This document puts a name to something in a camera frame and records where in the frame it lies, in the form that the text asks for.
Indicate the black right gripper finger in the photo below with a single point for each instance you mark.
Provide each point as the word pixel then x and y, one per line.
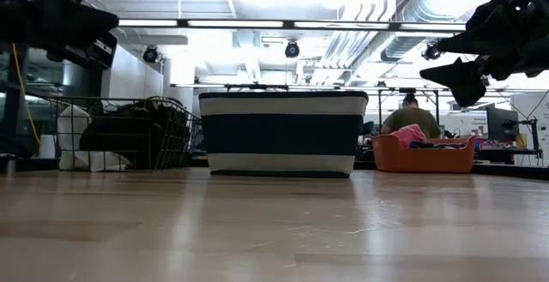
pixel 469 44
pixel 467 80

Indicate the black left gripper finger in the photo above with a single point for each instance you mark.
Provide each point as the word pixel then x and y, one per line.
pixel 92 25
pixel 103 52

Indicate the navy blue cloth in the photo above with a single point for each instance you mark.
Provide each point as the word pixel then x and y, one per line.
pixel 442 145

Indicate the bright pink sock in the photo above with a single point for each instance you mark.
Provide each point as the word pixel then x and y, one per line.
pixel 407 135

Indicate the white cloth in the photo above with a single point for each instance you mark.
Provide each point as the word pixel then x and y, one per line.
pixel 70 136

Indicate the black ceiling lamp cluster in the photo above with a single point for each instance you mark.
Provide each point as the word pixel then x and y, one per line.
pixel 431 52

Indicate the black round ceiling lamp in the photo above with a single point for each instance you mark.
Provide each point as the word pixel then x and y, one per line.
pixel 292 50
pixel 151 55

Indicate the black computer monitor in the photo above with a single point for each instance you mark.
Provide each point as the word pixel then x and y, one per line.
pixel 502 123

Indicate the person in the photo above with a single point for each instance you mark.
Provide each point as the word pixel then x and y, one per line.
pixel 412 119

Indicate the red small basket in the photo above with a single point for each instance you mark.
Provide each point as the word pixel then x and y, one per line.
pixel 424 160

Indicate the LED light bar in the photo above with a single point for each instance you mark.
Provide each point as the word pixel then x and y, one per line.
pixel 300 25

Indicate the navy white-striped fabric bin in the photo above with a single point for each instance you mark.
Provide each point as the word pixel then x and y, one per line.
pixel 279 132

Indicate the black workstation frame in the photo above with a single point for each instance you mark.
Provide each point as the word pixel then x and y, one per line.
pixel 379 110

